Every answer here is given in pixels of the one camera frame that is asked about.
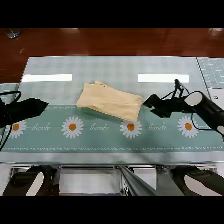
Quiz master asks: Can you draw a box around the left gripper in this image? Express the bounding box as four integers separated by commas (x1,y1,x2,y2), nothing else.
7,97,50,122

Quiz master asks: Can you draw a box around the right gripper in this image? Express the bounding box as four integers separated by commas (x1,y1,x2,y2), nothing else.
142,93,185,119

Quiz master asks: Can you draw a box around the beige garment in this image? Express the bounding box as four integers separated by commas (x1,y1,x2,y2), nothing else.
75,80,145,123

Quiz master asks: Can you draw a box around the black cable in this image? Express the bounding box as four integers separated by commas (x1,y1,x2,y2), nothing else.
0,90,22,105
190,112,215,131

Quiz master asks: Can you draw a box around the silver frame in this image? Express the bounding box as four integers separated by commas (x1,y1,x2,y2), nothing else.
0,161,224,197

